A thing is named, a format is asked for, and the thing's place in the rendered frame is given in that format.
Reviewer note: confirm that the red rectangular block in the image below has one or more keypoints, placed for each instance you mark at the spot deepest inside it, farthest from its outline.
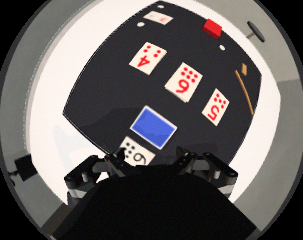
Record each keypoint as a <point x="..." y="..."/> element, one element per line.
<point x="212" y="28"/>

